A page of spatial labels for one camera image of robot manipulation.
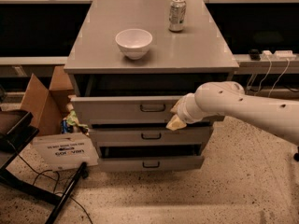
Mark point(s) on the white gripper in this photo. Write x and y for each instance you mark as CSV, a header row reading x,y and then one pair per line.
x,y
186,110

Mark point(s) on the grey top drawer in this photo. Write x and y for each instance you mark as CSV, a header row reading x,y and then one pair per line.
x,y
124,109

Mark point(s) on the grey drawer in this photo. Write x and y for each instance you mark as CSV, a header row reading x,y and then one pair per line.
x,y
149,136
172,163
124,109

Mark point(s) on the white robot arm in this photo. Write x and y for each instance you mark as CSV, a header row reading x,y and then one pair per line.
x,y
276,116

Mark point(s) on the grey middle drawer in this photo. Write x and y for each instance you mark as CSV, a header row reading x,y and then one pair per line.
x,y
149,136

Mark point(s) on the grey bottom drawer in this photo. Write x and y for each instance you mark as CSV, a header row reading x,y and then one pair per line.
x,y
172,163

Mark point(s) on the grey drawer cabinet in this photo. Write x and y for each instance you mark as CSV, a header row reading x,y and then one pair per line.
x,y
176,63

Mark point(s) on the white ceramic bowl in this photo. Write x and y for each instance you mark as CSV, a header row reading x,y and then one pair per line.
x,y
134,43

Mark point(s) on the black power adapter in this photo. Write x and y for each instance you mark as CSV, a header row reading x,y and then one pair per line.
x,y
254,54

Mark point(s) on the green toy in box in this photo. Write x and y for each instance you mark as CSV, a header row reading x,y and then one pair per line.
x,y
72,120

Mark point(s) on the white power strip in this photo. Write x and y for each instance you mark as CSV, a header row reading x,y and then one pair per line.
x,y
279,55

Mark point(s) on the silver soda can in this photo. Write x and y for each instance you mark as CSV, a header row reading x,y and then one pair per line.
x,y
176,15

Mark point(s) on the blue item in box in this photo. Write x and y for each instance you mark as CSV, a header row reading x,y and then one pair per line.
x,y
65,127

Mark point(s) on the brown cardboard box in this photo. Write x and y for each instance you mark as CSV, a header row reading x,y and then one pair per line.
x,y
60,151

